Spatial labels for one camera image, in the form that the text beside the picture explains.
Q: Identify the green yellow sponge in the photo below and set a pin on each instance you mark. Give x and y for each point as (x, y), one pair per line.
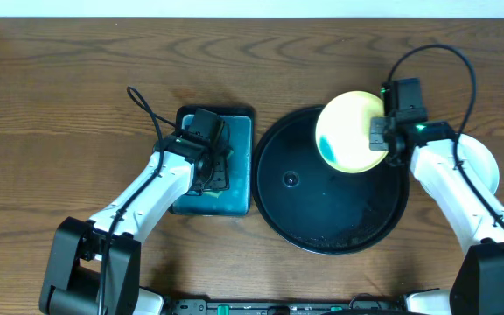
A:
(220, 180)

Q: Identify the yellow plate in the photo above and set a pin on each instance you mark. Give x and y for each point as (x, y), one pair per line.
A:
(342, 132)

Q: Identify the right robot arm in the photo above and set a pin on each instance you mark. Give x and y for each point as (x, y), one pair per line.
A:
(461, 175)

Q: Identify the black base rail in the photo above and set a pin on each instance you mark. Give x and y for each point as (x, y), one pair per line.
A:
(363, 304)

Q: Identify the black round tray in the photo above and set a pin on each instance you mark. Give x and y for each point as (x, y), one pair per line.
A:
(315, 207)

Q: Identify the light blue plate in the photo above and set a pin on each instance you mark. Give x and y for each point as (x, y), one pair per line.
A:
(481, 159)

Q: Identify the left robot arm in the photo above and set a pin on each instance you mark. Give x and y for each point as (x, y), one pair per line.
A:
(94, 265)

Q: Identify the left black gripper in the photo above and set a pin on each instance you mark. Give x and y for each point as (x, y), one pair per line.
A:
(213, 167)

